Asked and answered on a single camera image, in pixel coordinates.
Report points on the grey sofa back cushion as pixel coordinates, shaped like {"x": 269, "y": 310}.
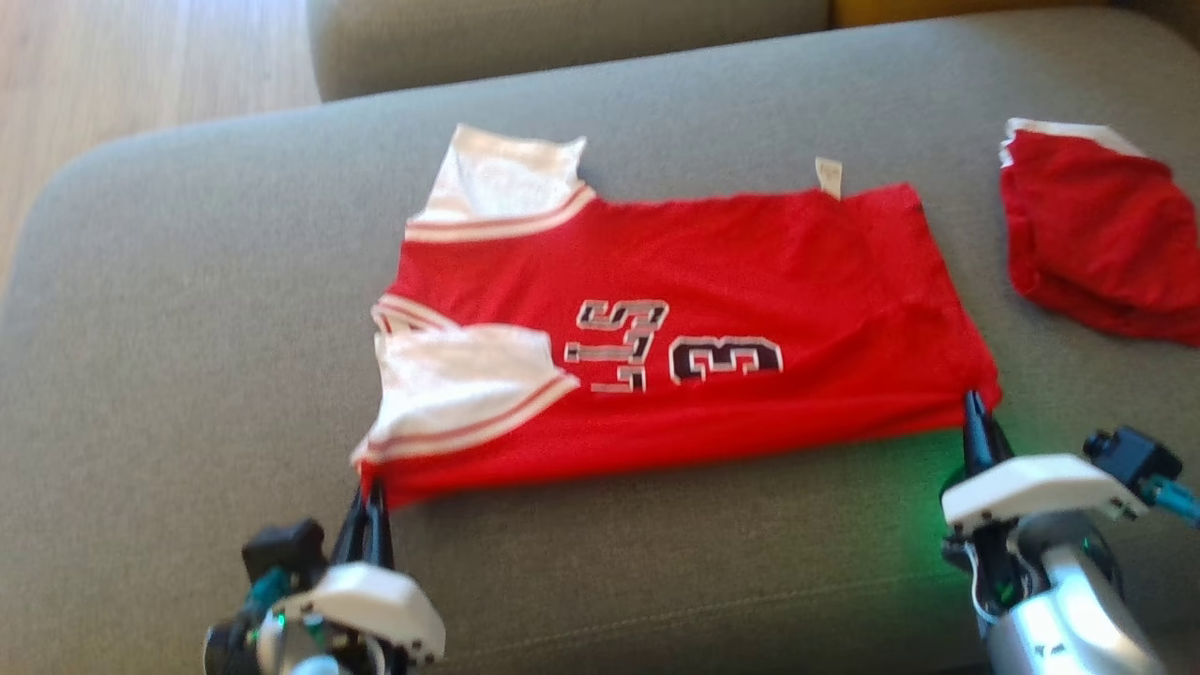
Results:
{"x": 562, "y": 42}

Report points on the yellow cushion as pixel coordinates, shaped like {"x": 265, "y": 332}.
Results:
{"x": 937, "y": 9}

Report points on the red jersey with white sleeves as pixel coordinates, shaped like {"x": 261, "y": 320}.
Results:
{"x": 731, "y": 262}

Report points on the red shorts with white stripe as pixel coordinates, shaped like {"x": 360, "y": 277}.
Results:
{"x": 1097, "y": 234}

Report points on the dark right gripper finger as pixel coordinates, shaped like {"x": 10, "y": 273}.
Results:
{"x": 976, "y": 436}
{"x": 997, "y": 450}

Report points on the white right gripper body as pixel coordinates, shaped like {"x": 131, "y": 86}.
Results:
{"x": 1031, "y": 487}

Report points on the grey sofa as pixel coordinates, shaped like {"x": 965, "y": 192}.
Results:
{"x": 187, "y": 328}

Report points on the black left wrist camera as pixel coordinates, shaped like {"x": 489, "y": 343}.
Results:
{"x": 281, "y": 553}

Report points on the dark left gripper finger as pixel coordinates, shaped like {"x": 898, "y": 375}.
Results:
{"x": 354, "y": 539}
{"x": 380, "y": 530}

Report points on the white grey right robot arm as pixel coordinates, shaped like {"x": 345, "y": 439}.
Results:
{"x": 1059, "y": 609}

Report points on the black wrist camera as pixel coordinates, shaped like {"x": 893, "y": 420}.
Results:
{"x": 1134, "y": 455}
{"x": 281, "y": 553}

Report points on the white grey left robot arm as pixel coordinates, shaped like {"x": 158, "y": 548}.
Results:
{"x": 300, "y": 656}

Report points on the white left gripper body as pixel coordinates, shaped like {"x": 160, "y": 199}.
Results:
{"x": 375, "y": 605}

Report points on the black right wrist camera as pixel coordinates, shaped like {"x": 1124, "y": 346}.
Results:
{"x": 1134, "y": 455}

